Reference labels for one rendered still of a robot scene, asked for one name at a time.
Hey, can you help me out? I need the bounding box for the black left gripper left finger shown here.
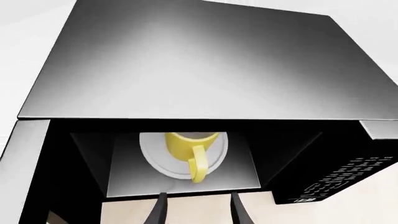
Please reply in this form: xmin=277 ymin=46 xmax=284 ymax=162
xmin=142 ymin=192 xmax=169 ymax=224

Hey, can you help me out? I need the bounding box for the black microwave oven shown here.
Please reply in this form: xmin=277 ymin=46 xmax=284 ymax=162
xmin=17 ymin=0 xmax=398 ymax=205

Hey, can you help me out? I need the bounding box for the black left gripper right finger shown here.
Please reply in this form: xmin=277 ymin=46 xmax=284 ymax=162
xmin=231 ymin=192 xmax=257 ymax=224

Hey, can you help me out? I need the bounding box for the yellow and white mug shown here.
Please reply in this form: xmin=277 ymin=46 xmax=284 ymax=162
xmin=164 ymin=132 xmax=221 ymax=184

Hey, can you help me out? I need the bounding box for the white round microwave plate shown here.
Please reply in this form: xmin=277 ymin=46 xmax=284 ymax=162
xmin=139 ymin=131 xmax=229 ymax=181

